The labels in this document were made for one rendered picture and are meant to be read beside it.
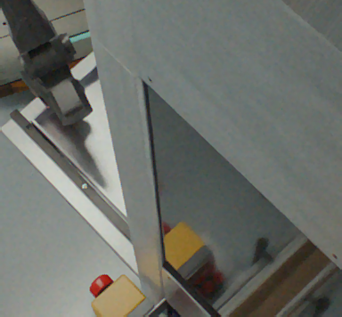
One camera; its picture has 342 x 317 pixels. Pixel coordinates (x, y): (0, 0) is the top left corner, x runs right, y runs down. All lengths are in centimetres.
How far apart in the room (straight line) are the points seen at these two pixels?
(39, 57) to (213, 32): 95
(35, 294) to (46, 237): 16
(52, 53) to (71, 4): 108
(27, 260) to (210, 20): 210
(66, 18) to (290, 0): 212
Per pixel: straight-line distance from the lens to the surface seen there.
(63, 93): 163
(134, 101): 91
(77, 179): 179
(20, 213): 274
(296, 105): 63
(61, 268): 268
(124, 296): 159
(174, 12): 68
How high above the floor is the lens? 257
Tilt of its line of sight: 66 degrees down
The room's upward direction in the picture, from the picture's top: 8 degrees counter-clockwise
